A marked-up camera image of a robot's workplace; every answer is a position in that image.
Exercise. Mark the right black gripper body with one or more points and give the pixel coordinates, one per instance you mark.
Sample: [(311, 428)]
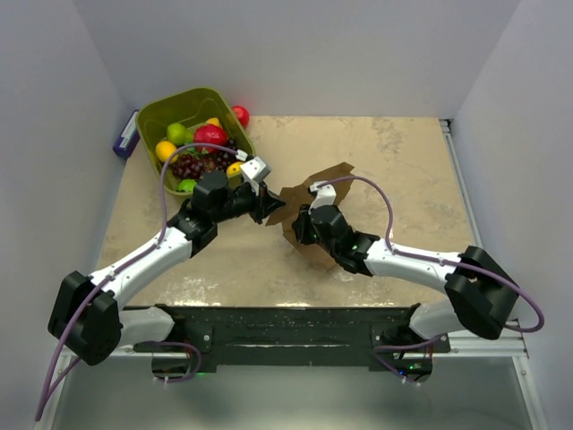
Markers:
[(307, 234)]

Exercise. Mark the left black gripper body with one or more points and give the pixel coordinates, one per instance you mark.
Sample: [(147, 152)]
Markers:
[(240, 203)]

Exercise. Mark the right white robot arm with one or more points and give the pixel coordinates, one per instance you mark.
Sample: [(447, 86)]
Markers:
[(477, 298)]

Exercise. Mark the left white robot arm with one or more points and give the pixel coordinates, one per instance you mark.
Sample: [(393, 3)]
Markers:
[(90, 316)]

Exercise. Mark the blue white small box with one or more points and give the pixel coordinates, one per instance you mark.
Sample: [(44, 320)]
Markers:
[(127, 140)]

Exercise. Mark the green fruit front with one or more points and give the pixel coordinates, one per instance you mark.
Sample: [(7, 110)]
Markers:
[(186, 186)]

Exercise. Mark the yellow lemon right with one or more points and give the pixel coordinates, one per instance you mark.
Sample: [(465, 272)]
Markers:
[(234, 168)]

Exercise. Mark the yellow lemon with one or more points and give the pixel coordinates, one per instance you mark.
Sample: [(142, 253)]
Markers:
[(234, 168), (165, 152)]

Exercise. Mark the dark purple grape bunch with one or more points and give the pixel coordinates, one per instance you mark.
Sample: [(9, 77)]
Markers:
[(193, 162)]

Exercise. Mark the red pomegranate in bin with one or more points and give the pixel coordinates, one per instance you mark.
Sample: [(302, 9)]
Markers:
[(209, 137)]

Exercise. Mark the yellow lemon left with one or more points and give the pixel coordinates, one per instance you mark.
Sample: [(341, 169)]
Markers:
[(165, 152)]

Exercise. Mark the green pear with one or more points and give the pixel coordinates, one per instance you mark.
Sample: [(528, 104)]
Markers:
[(178, 134)]

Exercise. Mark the yellow fruit at back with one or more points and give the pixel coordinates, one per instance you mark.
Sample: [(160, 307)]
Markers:
[(213, 121)]

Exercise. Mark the red apple outside bin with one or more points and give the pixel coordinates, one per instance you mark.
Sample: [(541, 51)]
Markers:
[(242, 115)]

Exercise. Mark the green plastic bin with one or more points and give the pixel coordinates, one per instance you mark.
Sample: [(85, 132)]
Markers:
[(190, 108)]

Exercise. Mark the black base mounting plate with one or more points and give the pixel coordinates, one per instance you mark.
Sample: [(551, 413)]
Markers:
[(273, 336)]

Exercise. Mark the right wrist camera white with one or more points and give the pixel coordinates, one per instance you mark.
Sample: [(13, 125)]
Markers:
[(324, 194)]

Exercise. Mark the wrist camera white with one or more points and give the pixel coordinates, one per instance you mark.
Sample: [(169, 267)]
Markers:
[(255, 170), (324, 194)]

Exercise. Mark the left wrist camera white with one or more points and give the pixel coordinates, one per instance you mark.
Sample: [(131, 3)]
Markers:
[(255, 170)]

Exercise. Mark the aluminium frame rail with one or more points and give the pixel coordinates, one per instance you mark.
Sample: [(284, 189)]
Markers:
[(463, 343)]

